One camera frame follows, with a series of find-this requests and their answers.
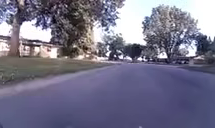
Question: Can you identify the small dark tree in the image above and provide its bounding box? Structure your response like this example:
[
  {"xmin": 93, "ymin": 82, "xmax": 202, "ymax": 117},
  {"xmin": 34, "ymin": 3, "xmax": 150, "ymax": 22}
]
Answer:
[{"xmin": 123, "ymin": 43, "xmax": 146, "ymax": 63}]

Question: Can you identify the grey asphalt road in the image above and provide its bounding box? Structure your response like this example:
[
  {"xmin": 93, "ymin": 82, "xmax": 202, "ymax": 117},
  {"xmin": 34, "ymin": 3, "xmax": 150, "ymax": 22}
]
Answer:
[{"xmin": 0, "ymin": 62, "xmax": 215, "ymax": 128}]

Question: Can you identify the dense dark leafy tree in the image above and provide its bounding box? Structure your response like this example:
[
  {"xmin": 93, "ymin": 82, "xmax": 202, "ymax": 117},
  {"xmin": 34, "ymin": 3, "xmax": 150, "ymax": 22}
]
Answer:
[{"xmin": 34, "ymin": 0, "xmax": 126, "ymax": 59}]

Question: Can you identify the broad leafy tree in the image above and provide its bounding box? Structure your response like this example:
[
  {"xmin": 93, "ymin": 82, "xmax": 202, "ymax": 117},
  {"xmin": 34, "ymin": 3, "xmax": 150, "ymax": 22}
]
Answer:
[{"xmin": 141, "ymin": 4, "xmax": 200, "ymax": 64}]

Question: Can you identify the low pale house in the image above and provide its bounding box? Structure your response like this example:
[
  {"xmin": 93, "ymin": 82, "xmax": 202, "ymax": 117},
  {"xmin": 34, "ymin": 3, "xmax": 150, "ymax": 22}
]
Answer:
[{"xmin": 0, "ymin": 34, "xmax": 63, "ymax": 59}]

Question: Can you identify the pale concrete kerb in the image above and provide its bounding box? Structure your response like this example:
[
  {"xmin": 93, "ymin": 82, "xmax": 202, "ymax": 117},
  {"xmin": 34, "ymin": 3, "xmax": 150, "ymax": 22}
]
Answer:
[{"xmin": 0, "ymin": 63, "xmax": 121, "ymax": 99}]

